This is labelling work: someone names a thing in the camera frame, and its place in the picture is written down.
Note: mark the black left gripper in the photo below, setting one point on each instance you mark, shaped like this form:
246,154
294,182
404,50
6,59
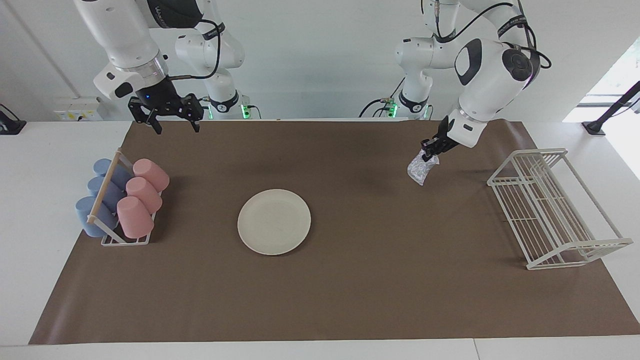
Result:
441,139

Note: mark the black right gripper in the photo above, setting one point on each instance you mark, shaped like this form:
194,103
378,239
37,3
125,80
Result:
162,100

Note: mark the clear plastic wrapper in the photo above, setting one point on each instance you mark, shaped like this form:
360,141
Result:
421,171

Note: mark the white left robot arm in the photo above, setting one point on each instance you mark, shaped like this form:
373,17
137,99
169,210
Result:
490,75

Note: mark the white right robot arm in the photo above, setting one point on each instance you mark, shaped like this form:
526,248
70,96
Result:
125,35

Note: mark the cream round plate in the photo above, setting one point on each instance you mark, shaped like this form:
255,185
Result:
274,222

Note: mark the pink plastic cup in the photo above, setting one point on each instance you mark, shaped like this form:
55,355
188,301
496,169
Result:
144,194
150,172
134,217

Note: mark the blue plastic cup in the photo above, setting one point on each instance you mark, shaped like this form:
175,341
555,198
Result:
102,166
85,212
96,186

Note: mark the cup holder rack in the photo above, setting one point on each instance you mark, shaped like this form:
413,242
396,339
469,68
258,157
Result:
106,185

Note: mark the brown table mat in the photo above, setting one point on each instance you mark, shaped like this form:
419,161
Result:
375,300

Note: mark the black angled stand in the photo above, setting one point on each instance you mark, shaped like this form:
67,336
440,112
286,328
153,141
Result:
607,112

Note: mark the white wall socket box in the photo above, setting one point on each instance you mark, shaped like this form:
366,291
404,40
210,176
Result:
77,110

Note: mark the black table clamp mount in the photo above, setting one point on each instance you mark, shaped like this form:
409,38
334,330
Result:
10,125

